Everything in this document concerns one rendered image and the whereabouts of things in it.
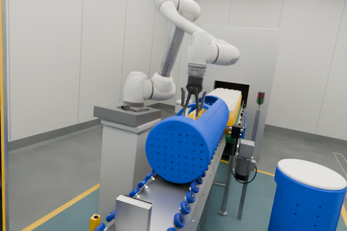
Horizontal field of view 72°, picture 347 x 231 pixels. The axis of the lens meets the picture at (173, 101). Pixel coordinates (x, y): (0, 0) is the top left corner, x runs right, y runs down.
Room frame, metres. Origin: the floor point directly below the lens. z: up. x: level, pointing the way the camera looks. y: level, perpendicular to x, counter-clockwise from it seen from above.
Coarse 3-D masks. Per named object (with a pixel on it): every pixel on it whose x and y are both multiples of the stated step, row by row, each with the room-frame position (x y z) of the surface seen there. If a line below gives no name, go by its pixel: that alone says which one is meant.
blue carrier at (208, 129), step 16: (208, 96) 1.74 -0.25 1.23; (208, 112) 1.23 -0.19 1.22; (224, 112) 1.52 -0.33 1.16; (160, 128) 0.98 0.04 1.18; (176, 128) 0.96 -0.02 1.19; (192, 128) 0.94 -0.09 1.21; (208, 128) 1.03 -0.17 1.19; (224, 128) 1.47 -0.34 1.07; (160, 144) 0.98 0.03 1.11; (176, 144) 0.95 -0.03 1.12; (192, 144) 0.94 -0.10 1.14; (208, 144) 0.92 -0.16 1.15; (160, 160) 0.97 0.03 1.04; (176, 160) 0.95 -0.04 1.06; (192, 160) 0.93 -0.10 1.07; (208, 160) 0.92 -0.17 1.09; (160, 176) 0.97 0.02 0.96; (176, 176) 0.95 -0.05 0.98; (192, 176) 0.93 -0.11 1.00
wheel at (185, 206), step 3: (183, 201) 0.78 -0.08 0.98; (183, 204) 0.77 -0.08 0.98; (186, 204) 0.78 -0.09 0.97; (183, 207) 0.76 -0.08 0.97; (186, 207) 0.77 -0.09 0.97; (189, 207) 0.78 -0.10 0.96; (183, 210) 0.75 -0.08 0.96; (186, 210) 0.75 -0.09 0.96; (189, 210) 0.77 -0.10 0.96; (186, 213) 0.76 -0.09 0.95
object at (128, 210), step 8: (120, 200) 0.60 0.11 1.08; (128, 200) 0.60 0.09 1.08; (136, 200) 0.60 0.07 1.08; (120, 208) 0.59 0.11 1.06; (128, 208) 0.59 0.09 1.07; (136, 208) 0.58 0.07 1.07; (144, 208) 0.57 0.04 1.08; (120, 216) 0.59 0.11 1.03; (128, 216) 0.59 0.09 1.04; (136, 216) 0.58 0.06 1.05; (144, 216) 0.57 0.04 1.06; (120, 224) 0.59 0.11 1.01; (128, 224) 0.59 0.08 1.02; (136, 224) 0.58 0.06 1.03; (144, 224) 0.57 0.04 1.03
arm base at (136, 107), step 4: (124, 104) 1.67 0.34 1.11; (128, 104) 1.66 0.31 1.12; (132, 104) 1.66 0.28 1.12; (136, 104) 1.67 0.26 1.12; (140, 104) 1.69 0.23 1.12; (144, 104) 1.74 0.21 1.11; (120, 108) 1.68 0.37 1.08; (124, 108) 1.62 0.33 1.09; (128, 108) 1.65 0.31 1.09; (132, 108) 1.64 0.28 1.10; (136, 108) 1.65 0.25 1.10; (140, 108) 1.68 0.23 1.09; (144, 108) 1.72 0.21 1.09; (148, 108) 1.76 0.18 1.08
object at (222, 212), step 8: (232, 144) 2.17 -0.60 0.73; (224, 152) 2.03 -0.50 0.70; (232, 152) 2.06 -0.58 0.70; (232, 160) 2.16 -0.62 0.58; (232, 168) 2.17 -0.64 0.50; (216, 184) 2.20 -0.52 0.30; (224, 184) 2.19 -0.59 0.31; (224, 192) 2.18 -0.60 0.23; (224, 200) 2.17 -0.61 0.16; (224, 208) 2.16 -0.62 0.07
